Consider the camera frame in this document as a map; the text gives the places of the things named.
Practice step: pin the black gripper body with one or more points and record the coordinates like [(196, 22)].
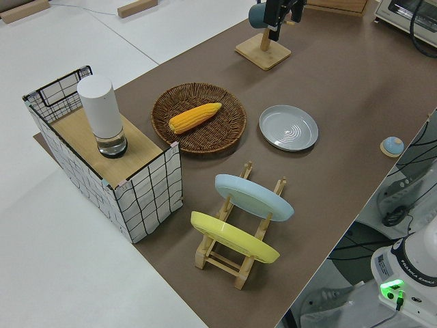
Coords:
[(274, 13)]

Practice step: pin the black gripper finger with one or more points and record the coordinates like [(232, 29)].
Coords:
[(297, 13), (274, 34)]

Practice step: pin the gray round plate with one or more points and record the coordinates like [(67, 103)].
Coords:
[(289, 128)]

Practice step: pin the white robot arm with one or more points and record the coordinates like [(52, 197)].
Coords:
[(418, 263)]

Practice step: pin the light blue plate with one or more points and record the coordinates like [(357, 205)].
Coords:
[(252, 198)]

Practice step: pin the yellow plate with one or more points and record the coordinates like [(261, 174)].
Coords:
[(232, 237)]

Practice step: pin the dark blue mug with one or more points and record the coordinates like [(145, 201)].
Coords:
[(256, 15)]

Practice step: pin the wooden mug tree stand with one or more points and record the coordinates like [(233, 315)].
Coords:
[(263, 53)]

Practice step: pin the white toaster oven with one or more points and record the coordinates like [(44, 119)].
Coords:
[(396, 10)]

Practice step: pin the yellow corn cob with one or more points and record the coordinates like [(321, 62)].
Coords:
[(195, 118)]

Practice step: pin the brown wicker basket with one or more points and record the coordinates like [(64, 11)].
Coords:
[(211, 141)]

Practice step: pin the wooden block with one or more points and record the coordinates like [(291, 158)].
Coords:
[(136, 7), (24, 9)]

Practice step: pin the blue dome bell wooden base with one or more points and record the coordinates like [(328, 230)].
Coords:
[(392, 145)]

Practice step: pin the wooden dish rack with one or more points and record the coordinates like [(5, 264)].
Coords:
[(218, 261)]

